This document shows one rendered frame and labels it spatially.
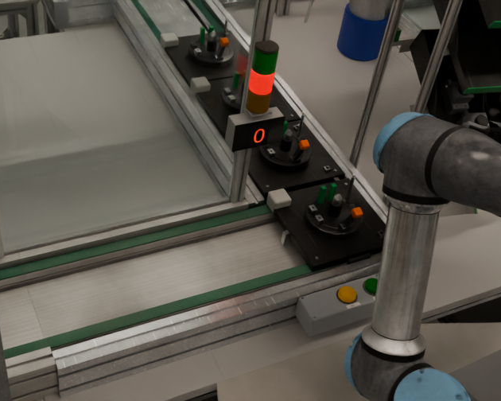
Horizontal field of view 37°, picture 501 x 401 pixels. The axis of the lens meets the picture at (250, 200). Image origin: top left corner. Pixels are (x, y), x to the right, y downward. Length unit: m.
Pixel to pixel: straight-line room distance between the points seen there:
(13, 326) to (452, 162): 0.95
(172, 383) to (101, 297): 0.24
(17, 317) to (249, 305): 0.49
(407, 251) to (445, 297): 0.64
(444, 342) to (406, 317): 0.50
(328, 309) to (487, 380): 0.36
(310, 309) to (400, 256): 0.41
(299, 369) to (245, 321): 0.16
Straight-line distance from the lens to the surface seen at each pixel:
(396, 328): 1.35
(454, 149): 1.17
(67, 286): 1.71
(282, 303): 1.66
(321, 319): 1.65
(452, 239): 2.07
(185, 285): 1.71
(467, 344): 1.85
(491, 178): 1.17
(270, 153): 1.94
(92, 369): 1.57
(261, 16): 1.54
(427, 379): 1.32
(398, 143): 1.24
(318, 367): 1.70
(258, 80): 1.58
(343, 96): 2.46
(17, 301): 1.70
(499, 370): 1.54
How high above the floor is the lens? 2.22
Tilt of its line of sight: 43 degrees down
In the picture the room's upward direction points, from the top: 10 degrees clockwise
